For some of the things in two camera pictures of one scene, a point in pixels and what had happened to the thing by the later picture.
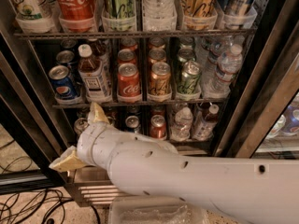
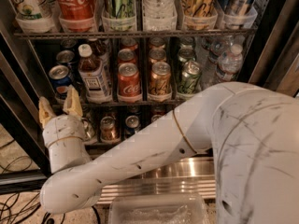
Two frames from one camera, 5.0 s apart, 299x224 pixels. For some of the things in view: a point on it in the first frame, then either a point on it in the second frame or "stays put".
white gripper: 88,144 → 63,127
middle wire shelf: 138,105 stays put
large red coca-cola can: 76,7 stays put
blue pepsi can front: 63,86 stays put
